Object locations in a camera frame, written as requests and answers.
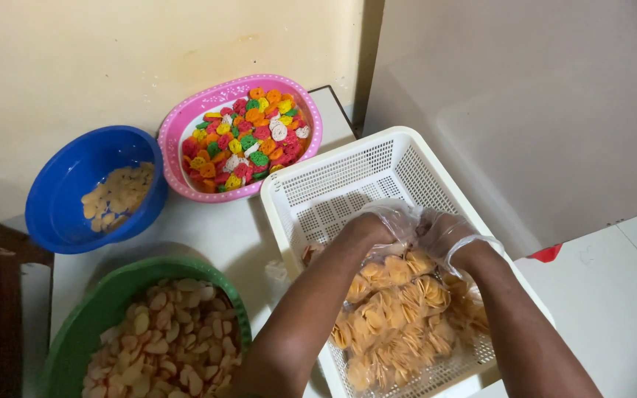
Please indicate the small clear plastic scrap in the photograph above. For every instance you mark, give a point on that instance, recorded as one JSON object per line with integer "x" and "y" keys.
{"x": 277, "y": 272}

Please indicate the red plastic object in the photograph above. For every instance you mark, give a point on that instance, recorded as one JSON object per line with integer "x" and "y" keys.
{"x": 545, "y": 253}

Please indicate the person's left hand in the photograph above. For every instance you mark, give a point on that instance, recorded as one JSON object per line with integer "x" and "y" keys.
{"x": 365, "y": 229}

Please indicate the heap of cream oval crackers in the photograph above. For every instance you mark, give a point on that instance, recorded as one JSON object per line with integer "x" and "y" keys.
{"x": 169, "y": 342}

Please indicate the heap of multicoloured round crackers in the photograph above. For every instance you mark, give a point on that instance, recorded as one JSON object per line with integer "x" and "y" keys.
{"x": 246, "y": 138}

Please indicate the green plastic basin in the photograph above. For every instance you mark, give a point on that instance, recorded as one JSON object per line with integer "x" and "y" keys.
{"x": 92, "y": 320}

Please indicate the clear bag of orange crackers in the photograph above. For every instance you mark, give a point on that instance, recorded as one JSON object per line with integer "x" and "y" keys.
{"x": 401, "y": 315}

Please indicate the white plastic mesh basket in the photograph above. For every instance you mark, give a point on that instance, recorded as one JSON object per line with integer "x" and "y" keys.
{"x": 351, "y": 182}

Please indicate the pink oval plastic basin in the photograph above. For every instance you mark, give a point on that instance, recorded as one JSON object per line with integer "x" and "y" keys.
{"x": 186, "y": 124}

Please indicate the blue round plastic bowl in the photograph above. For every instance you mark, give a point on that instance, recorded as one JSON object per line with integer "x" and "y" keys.
{"x": 69, "y": 188}

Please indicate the heap of pale yellow chips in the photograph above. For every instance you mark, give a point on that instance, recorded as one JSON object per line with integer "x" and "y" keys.
{"x": 116, "y": 196}

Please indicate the person's right hand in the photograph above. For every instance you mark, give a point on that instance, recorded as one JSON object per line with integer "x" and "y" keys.
{"x": 451, "y": 235}

